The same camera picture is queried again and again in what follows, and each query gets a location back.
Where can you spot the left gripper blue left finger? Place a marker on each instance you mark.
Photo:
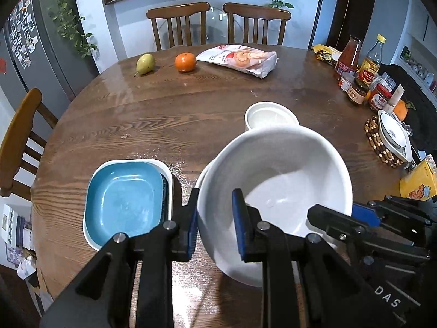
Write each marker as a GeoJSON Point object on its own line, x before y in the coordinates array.
{"type": "Point", "coordinates": [183, 244]}

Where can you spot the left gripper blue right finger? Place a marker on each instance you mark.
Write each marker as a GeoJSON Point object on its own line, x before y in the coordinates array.
{"type": "Point", "coordinates": [251, 240]}

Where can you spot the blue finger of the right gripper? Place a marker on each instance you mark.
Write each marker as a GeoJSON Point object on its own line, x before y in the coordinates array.
{"type": "Point", "coordinates": [365, 214]}

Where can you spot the white medium bowl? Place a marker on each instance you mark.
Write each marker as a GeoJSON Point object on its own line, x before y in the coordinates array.
{"type": "Point", "coordinates": [282, 172]}

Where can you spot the blue dish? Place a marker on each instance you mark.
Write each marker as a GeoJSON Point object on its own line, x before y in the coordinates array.
{"type": "Point", "coordinates": [124, 201]}

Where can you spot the small white deep bowl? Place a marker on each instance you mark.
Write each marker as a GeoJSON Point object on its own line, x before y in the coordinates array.
{"type": "Point", "coordinates": [268, 114]}

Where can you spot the yellow snack box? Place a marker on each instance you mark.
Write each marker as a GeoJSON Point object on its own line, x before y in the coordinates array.
{"type": "Point", "coordinates": [420, 182]}

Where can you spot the wooden bead trivet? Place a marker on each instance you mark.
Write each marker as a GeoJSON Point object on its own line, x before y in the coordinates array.
{"type": "Point", "coordinates": [371, 129]}

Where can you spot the orange fruit at right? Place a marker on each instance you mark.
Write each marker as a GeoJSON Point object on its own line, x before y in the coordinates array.
{"type": "Point", "coordinates": [401, 110]}

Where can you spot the red lid chili jar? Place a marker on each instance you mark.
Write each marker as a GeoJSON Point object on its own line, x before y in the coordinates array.
{"type": "Point", "coordinates": [379, 97]}

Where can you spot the brown sauce jar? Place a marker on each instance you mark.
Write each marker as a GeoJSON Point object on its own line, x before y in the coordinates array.
{"type": "Point", "coordinates": [357, 92]}

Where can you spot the small white red jar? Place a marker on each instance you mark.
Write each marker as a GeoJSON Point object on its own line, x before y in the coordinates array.
{"type": "Point", "coordinates": [346, 80]}

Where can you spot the yellow cap vinegar bottle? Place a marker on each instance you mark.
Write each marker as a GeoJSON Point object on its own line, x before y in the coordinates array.
{"type": "Point", "coordinates": [372, 61]}

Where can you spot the bread bag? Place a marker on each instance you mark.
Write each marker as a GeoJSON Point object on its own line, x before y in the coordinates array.
{"type": "Point", "coordinates": [241, 58]}

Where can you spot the red sauce bottle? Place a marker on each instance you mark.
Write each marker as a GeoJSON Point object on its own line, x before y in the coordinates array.
{"type": "Point", "coordinates": [348, 60]}

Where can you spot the orange mandarin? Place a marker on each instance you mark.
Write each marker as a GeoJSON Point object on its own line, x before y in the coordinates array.
{"type": "Point", "coordinates": [185, 62]}

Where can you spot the green pear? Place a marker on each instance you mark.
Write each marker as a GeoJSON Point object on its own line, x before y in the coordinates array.
{"type": "Point", "coordinates": [145, 64]}

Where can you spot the yellow snack packet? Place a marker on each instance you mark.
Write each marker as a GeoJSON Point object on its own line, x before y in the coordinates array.
{"type": "Point", "coordinates": [326, 54]}

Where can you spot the wooden chair left side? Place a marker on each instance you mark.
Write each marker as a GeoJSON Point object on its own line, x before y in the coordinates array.
{"type": "Point", "coordinates": [14, 145]}

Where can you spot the wooden chair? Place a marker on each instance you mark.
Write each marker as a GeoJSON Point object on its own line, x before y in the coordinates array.
{"type": "Point", "coordinates": [178, 22]}
{"type": "Point", "coordinates": [258, 18]}
{"type": "Point", "coordinates": [14, 145]}

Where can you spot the wooden chair back right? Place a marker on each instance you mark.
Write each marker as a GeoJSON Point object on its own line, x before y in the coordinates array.
{"type": "Point", "coordinates": [258, 18]}

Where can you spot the wooden chair back left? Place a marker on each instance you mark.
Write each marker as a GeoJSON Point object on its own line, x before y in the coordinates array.
{"type": "Point", "coordinates": [178, 22]}

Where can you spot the dark door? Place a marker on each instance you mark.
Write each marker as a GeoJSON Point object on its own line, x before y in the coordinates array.
{"type": "Point", "coordinates": [351, 18]}

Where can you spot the grey refrigerator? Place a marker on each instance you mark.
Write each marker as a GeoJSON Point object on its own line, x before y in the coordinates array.
{"type": "Point", "coordinates": [36, 56]}

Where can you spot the hanging green vine plant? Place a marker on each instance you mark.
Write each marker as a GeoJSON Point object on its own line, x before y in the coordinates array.
{"type": "Point", "coordinates": [64, 14]}

